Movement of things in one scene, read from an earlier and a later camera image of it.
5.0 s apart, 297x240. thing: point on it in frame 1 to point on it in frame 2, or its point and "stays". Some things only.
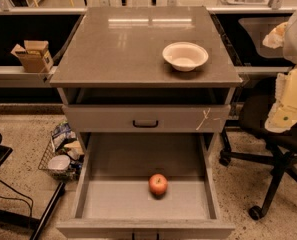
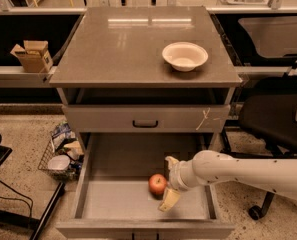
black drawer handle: [133, 121] stays
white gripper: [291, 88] to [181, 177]
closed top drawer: [150, 118] stays
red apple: [158, 184] stays
